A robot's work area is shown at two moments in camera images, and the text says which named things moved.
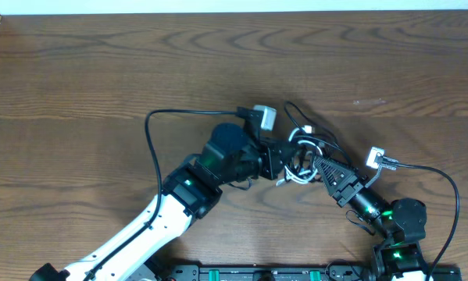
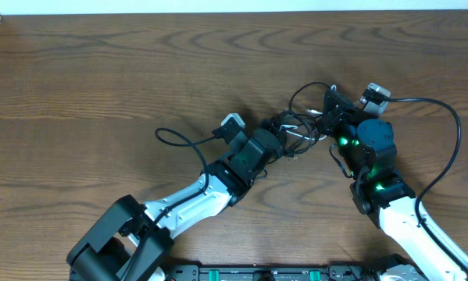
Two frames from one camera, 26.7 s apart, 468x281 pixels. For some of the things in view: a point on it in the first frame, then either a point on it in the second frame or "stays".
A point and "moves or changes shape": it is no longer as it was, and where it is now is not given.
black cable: x=334 y=145 moves or changes shape
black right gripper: x=347 y=190 to x=333 y=113
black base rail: x=309 y=272 stays
